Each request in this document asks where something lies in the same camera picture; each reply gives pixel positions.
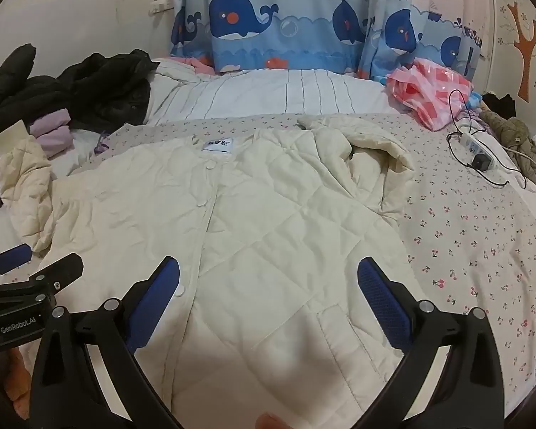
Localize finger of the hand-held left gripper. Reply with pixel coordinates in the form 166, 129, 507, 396
24, 252, 85, 292
0, 243, 33, 276

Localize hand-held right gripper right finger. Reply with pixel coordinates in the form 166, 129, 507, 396
353, 257, 507, 429

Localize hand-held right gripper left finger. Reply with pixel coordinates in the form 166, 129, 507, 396
29, 256, 193, 429

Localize cream quilted jacket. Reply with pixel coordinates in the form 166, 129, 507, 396
0, 116, 430, 429

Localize folded lilac clothes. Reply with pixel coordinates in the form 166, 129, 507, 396
29, 109, 73, 160

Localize person's left hand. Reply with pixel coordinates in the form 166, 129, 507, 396
0, 349, 33, 412

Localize person's right hand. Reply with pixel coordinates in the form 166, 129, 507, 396
255, 412, 292, 429

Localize white power strip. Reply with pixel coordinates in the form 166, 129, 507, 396
448, 129, 494, 162

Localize black jacket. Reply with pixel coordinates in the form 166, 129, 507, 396
0, 44, 162, 146

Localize pink checked plastic bag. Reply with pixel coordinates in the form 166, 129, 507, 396
385, 57, 475, 132

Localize olive green jacket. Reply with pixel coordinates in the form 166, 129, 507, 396
477, 109, 536, 189

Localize white striped quilt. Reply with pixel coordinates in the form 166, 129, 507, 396
140, 57, 414, 127

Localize pink cloth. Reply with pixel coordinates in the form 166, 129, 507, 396
173, 55, 216, 73

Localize blue whale print curtain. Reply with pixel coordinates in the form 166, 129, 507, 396
170, 0, 483, 82

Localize black cable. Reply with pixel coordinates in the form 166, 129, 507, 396
446, 88, 528, 189

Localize brown tree wall sticker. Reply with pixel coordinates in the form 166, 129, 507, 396
506, 0, 536, 102

